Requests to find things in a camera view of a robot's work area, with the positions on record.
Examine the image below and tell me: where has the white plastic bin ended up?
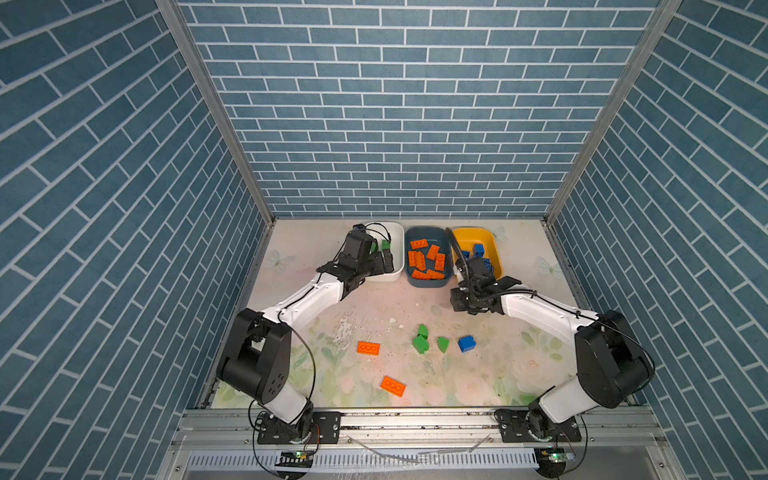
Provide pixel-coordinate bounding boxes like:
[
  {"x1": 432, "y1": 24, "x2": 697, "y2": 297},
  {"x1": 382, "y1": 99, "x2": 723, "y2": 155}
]
[{"x1": 365, "y1": 222, "x2": 405, "y2": 283}]

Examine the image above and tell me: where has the yellow plastic bin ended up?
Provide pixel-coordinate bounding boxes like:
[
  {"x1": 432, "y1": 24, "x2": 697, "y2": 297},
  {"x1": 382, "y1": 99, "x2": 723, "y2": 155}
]
[{"x1": 452, "y1": 227, "x2": 503, "y2": 279}]

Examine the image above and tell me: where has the thin orange brick top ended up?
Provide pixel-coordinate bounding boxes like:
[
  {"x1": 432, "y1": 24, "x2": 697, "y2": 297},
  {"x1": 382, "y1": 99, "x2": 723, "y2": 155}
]
[{"x1": 411, "y1": 270, "x2": 431, "y2": 280}]

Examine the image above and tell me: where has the green slope brick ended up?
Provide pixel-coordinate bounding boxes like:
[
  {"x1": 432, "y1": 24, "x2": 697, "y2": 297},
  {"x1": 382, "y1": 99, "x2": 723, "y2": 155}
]
[
  {"x1": 437, "y1": 337, "x2": 450, "y2": 353},
  {"x1": 412, "y1": 324, "x2": 429, "y2": 354}
]

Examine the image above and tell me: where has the dark teal plastic bin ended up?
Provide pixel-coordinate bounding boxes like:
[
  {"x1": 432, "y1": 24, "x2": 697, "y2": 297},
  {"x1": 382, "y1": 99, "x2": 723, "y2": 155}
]
[{"x1": 405, "y1": 226, "x2": 453, "y2": 288}]

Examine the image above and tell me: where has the orange long brick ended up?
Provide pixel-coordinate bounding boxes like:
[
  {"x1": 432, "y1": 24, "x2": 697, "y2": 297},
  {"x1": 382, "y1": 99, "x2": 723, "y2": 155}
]
[{"x1": 356, "y1": 341, "x2": 381, "y2": 356}]

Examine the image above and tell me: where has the orange brick front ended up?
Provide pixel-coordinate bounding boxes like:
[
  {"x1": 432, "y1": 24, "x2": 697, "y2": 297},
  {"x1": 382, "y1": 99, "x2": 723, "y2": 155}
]
[{"x1": 380, "y1": 376, "x2": 406, "y2": 398}]

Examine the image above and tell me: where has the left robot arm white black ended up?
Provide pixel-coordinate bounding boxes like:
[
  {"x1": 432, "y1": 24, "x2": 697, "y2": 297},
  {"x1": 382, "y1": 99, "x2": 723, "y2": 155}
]
[{"x1": 216, "y1": 224, "x2": 394, "y2": 442}]

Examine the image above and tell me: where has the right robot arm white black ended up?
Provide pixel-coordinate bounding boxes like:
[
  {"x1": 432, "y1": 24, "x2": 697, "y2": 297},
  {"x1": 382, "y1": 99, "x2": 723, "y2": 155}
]
[{"x1": 451, "y1": 257, "x2": 656, "y2": 441}]

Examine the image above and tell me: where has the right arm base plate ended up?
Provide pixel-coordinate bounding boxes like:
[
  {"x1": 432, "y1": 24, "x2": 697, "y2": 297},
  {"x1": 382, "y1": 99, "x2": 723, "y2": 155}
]
[{"x1": 493, "y1": 409, "x2": 582, "y2": 443}]

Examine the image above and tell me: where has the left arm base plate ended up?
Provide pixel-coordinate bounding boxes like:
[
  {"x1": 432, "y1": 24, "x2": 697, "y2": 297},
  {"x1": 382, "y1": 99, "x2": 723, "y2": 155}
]
[{"x1": 254, "y1": 411, "x2": 341, "y2": 445}]

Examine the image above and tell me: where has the aluminium front rail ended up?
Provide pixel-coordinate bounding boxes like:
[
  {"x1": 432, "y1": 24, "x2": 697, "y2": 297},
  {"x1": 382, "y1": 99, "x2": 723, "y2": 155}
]
[{"x1": 159, "y1": 406, "x2": 683, "y2": 479}]

